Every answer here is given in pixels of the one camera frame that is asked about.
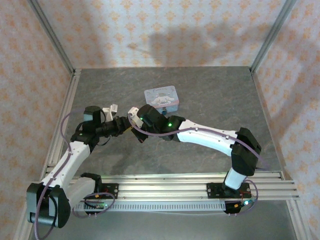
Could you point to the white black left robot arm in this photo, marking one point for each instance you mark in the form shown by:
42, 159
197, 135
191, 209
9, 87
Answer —
75, 155

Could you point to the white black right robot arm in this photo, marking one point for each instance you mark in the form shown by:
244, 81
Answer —
207, 140

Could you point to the aluminium table side rail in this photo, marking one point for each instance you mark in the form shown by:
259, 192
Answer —
272, 130
63, 112

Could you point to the aluminium mounting rail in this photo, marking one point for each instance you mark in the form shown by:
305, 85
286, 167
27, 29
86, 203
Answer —
162, 187

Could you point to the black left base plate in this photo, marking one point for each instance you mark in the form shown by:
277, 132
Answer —
111, 191

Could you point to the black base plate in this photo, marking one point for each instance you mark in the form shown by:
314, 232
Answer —
215, 191
111, 191

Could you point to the black left base electronics bracket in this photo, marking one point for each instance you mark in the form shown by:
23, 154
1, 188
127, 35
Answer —
96, 205

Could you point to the black base electronics bracket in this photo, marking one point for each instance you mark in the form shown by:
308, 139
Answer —
235, 207
96, 205

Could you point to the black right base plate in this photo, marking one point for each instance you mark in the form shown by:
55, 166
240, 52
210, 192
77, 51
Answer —
215, 191

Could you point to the aluminium frame post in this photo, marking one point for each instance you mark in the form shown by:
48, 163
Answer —
272, 35
53, 37

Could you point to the black right base electronics bracket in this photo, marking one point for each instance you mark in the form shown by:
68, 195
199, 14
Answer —
235, 207

